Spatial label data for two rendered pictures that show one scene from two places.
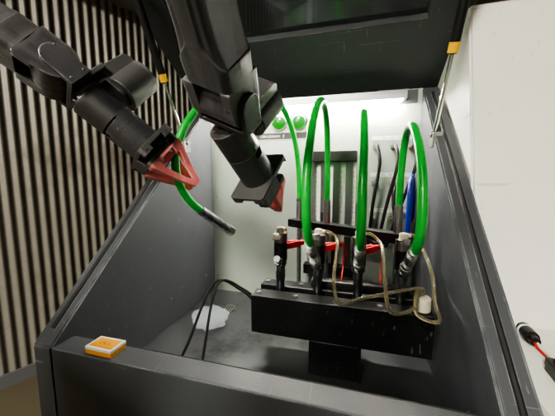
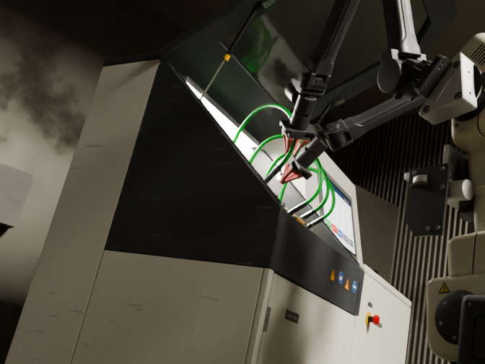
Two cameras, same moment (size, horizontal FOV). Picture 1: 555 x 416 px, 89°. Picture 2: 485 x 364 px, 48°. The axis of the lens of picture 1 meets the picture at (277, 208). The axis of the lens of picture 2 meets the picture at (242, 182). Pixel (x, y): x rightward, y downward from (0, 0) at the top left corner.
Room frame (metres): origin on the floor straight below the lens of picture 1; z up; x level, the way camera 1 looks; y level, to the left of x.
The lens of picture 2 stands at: (0.13, 1.71, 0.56)
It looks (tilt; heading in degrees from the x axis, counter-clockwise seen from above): 18 degrees up; 288
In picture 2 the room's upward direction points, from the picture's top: 13 degrees clockwise
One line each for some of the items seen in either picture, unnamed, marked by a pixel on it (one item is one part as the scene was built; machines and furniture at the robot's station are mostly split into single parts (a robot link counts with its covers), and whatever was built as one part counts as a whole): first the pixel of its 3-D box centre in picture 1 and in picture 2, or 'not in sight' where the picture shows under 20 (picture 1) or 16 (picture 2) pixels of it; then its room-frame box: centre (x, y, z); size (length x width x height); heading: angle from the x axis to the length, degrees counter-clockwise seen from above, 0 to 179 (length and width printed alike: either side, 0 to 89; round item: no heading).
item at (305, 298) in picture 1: (336, 328); not in sight; (0.55, -0.12, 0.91); 0.34 x 0.10 x 0.15; 74
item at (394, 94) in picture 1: (304, 101); (223, 115); (0.84, -0.08, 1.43); 0.54 x 0.03 x 0.02; 74
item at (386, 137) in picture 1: (391, 182); not in sight; (0.78, -0.31, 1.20); 0.13 x 0.03 x 0.31; 74
